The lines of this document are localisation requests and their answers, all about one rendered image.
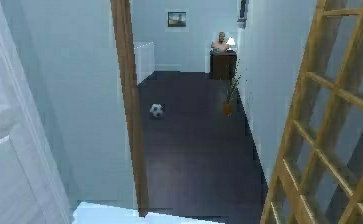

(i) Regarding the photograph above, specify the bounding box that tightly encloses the black and white ball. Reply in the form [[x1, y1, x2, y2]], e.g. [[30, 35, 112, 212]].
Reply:
[[149, 103, 165, 118]]

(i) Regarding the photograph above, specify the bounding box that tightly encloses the light wooden open shelf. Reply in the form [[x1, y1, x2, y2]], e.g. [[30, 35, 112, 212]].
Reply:
[[260, 0, 363, 224]]

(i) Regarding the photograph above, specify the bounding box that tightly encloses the tan bust statue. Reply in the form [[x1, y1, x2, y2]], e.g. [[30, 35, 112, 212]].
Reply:
[[210, 31, 230, 53]]

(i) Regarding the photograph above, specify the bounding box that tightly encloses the dark brown wooden cabinet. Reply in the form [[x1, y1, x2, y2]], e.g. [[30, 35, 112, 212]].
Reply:
[[209, 49, 238, 81]]

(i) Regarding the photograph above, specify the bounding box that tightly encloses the framed landscape wall picture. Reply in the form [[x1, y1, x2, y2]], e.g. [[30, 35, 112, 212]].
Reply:
[[167, 11, 187, 28]]

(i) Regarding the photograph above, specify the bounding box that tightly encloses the white panelled room door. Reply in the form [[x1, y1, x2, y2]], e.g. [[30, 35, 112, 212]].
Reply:
[[0, 0, 72, 224]]

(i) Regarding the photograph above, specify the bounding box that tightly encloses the white table lamp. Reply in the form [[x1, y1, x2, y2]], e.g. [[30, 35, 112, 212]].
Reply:
[[226, 36, 237, 52]]

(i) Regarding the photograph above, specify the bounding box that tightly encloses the dark framed wall picture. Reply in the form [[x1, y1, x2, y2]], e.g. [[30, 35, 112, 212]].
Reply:
[[237, 0, 250, 28]]

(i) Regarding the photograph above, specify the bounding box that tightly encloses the potted green house plant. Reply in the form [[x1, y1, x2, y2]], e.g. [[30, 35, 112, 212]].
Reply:
[[221, 68, 242, 117]]

